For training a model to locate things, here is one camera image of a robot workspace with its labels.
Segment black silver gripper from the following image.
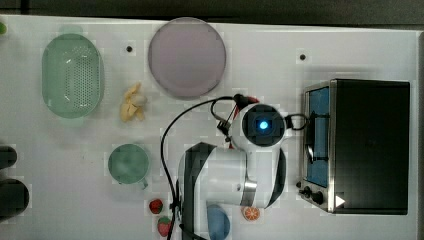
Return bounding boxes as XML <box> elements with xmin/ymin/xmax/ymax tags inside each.
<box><xmin>233</xmin><ymin>94</ymin><xmax>253</xmax><ymax>106</ymax></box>

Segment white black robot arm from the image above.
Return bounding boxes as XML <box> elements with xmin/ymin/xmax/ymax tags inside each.
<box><xmin>177</xmin><ymin>94</ymin><xmax>288</xmax><ymax>240</ymax></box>

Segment grey round plate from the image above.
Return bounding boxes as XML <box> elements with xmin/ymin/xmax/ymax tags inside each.
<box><xmin>148</xmin><ymin>17</ymin><xmax>227</xmax><ymax>99</ymax></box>

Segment yellow plush peeled banana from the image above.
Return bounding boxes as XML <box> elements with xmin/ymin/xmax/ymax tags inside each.
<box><xmin>120</xmin><ymin>83</ymin><xmax>147</xmax><ymax>122</ymax></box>

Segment orange slice toy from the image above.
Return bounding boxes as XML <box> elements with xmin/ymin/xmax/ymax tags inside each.
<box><xmin>241</xmin><ymin>207</ymin><xmax>261</xmax><ymax>221</ymax></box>

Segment silver black toaster oven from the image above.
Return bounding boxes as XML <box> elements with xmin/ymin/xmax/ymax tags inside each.
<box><xmin>297</xmin><ymin>79</ymin><xmax>410</xmax><ymax>215</ymax></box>

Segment blue cup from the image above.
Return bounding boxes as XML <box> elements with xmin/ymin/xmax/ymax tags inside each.
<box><xmin>207</xmin><ymin>205</ymin><xmax>230</xmax><ymax>240</ymax></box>

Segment green mug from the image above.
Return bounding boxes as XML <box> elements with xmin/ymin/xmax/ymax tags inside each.
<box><xmin>108</xmin><ymin>144</ymin><xmax>150</xmax><ymax>189</ymax></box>

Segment round red strawberry toy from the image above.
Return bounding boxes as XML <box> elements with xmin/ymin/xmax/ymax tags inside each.
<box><xmin>149</xmin><ymin>199</ymin><xmax>163</xmax><ymax>214</ymax></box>

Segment red strawberry green leaves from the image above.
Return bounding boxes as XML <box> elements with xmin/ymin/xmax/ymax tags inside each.
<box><xmin>157</xmin><ymin>216</ymin><xmax>172</xmax><ymax>237</ymax></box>

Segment green perforated colander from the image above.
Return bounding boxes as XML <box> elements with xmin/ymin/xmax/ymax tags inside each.
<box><xmin>41</xmin><ymin>25</ymin><xmax>104</xmax><ymax>126</ymax></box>

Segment upper black cylinder container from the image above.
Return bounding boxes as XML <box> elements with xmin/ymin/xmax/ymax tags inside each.
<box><xmin>0</xmin><ymin>146</ymin><xmax>17</xmax><ymax>169</ymax></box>

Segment black cylinder container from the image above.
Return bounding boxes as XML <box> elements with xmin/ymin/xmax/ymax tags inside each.
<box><xmin>0</xmin><ymin>146</ymin><xmax>17</xmax><ymax>169</ymax></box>
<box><xmin>0</xmin><ymin>179</ymin><xmax>30</xmax><ymax>221</ymax></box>

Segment lower black cylinder container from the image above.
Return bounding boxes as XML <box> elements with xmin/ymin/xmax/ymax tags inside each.
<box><xmin>0</xmin><ymin>179</ymin><xmax>30</xmax><ymax>221</ymax></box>

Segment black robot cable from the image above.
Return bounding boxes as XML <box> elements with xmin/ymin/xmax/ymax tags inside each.
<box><xmin>160</xmin><ymin>93</ymin><xmax>254</xmax><ymax>240</ymax></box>

